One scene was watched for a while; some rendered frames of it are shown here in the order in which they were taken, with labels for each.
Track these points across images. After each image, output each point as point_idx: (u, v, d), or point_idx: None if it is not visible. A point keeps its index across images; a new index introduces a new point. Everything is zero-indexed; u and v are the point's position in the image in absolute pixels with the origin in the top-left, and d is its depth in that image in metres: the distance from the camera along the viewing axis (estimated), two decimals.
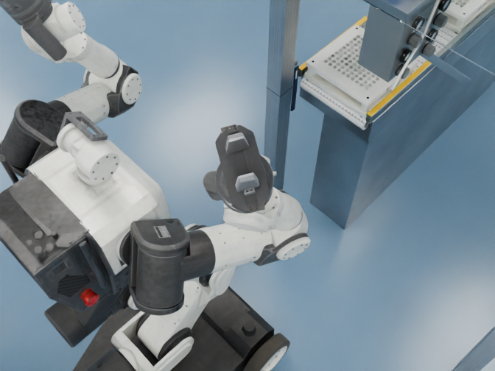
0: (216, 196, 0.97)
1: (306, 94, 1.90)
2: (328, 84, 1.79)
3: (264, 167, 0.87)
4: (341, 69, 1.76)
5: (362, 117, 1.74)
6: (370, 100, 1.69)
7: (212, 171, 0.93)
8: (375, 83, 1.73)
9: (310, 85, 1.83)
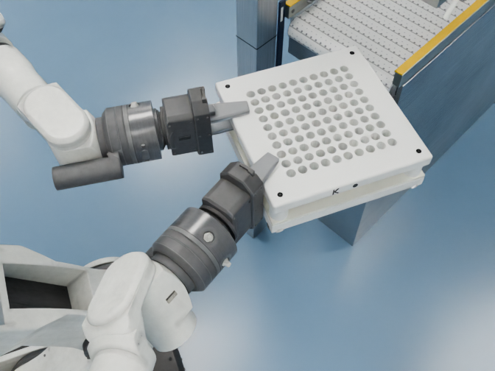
0: None
1: (297, 48, 1.25)
2: None
3: None
4: (269, 118, 0.86)
5: (268, 227, 0.83)
6: (281, 202, 0.77)
7: None
8: (317, 171, 0.81)
9: (303, 32, 1.18)
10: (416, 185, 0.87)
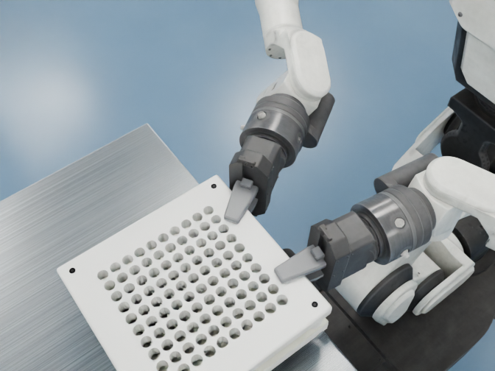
0: (320, 114, 0.89)
1: None
2: None
3: None
4: (249, 269, 0.72)
5: None
6: (211, 179, 0.80)
7: (302, 146, 0.90)
8: (182, 223, 0.76)
9: None
10: None
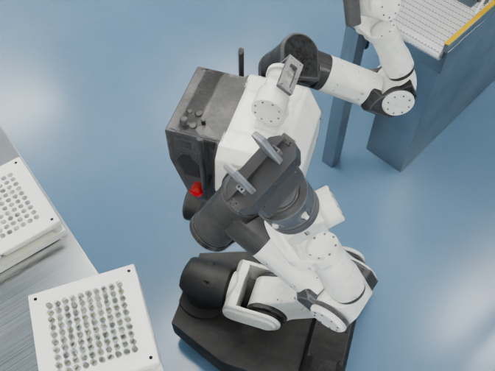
0: None
1: None
2: None
3: (298, 200, 0.84)
4: (23, 203, 1.44)
5: None
6: (15, 159, 1.52)
7: None
8: None
9: None
10: None
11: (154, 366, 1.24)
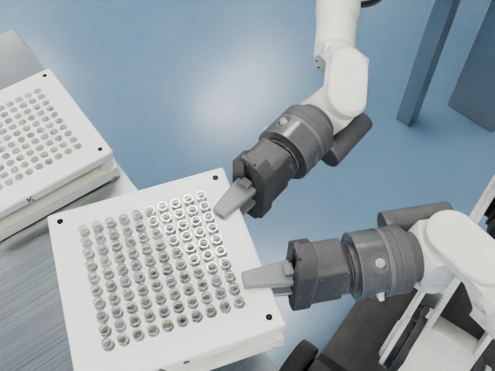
0: (349, 135, 0.87)
1: None
2: None
3: None
4: (58, 128, 1.00)
5: None
6: (43, 71, 1.07)
7: (325, 163, 0.88)
8: (17, 99, 1.04)
9: None
10: None
11: (272, 335, 0.70)
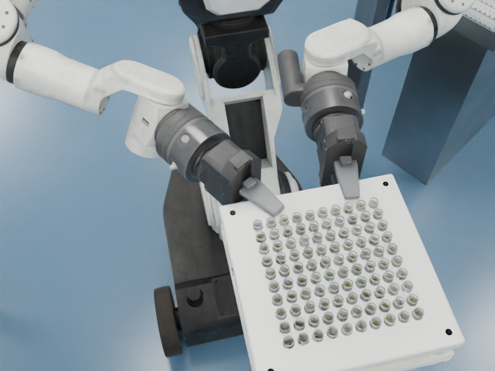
0: (188, 107, 0.90)
1: None
2: None
3: (191, 174, 0.82)
4: None
5: None
6: None
7: None
8: None
9: None
10: None
11: None
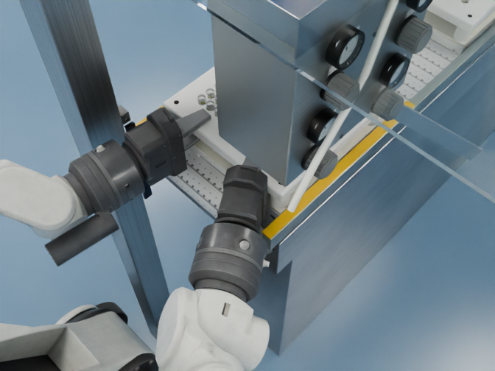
0: None
1: None
2: None
3: None
4: None
5: None
6: None
7: None
8: None
9: None
10: None
11: None
